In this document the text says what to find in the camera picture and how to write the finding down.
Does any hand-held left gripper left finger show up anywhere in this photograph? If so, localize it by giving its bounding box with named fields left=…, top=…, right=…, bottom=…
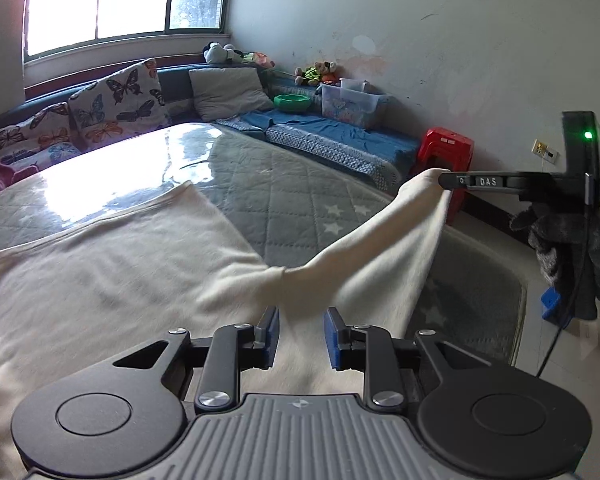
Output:
left=111, top=306, right=281, bottom=413

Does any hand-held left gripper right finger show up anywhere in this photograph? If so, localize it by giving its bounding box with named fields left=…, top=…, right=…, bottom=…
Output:
left=324, top=306, right=487, bottom=411

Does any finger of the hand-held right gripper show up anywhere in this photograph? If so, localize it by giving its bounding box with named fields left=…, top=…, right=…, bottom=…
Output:
left=438, top=172, right=565, bottom=199

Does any cream knit sweater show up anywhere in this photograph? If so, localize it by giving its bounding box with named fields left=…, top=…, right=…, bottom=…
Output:
left=0, top=167, right=454, bottom=480

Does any person's right hand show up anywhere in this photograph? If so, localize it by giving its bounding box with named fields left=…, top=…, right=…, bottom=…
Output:
left=510, top=204, right=585, bottom=295

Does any red plastic stool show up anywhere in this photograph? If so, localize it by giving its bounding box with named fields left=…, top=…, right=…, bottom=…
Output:
left=406, top=127, right=476, bottom=226

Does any blue plastic object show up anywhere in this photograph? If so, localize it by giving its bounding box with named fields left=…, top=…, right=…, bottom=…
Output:
left=540, top=287, right=562, bottom=320

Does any grey quilted mattress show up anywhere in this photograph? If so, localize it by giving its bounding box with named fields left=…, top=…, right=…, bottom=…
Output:
left=0, top=120, right=529, bottom=377

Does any large clear storage box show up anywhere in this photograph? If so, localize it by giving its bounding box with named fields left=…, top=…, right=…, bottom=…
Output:
left=319, top=83, right=392, bottom=130

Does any blue bed sheet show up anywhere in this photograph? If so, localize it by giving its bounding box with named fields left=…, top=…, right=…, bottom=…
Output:
left=240, top=107, right=423, bottom=166

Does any brown plush bear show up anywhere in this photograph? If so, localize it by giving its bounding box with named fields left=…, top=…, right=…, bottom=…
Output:
left=294, top=60, right=339, bottom=87

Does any green plastic basin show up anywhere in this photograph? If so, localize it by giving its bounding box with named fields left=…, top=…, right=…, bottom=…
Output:
left=273, top=93, right=313, bottom=113

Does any grey pillow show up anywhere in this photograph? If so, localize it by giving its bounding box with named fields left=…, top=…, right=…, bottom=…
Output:
left=188, top=67, right=276, bottom=123

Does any colourful plush toy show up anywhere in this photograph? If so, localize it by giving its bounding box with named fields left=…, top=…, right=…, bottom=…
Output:
left=241, top=51, right=276, bottom=69

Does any blue sofa bench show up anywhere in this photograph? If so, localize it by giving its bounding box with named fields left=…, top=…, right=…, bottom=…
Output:
left=0, top=62, right=423, bottom=192

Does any large butterfly print cushion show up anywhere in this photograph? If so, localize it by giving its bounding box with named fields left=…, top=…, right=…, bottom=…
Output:
left=67, top=58, right=173, bottom=142

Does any panda plush toy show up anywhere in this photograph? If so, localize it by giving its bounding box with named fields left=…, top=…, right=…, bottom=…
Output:
left=202, top=41, right=245, bottom=66

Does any small butterfly print cushion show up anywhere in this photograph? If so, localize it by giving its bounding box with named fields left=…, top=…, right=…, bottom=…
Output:
left=0, top=102, right=83, bottom=173

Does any window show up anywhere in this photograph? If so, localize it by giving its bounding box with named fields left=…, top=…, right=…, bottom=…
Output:
left=22, top=0, right=233, bottom=61

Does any wall socket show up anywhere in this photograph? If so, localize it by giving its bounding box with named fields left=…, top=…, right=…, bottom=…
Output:
left=532, top=139, right=559, bottom=162

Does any black cable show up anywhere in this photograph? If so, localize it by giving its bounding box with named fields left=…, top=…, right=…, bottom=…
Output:
left=536, top=280, right=588, bottom=378

